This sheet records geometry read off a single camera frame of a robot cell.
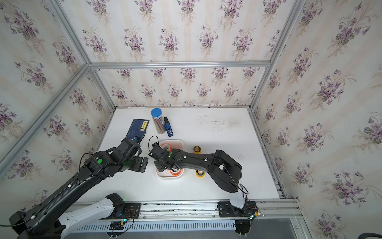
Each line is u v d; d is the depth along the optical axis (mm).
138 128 1073
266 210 748
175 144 933
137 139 643
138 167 626
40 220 374
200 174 843
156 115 904
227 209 732
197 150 944
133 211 721
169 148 614
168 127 1075
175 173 843
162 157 636
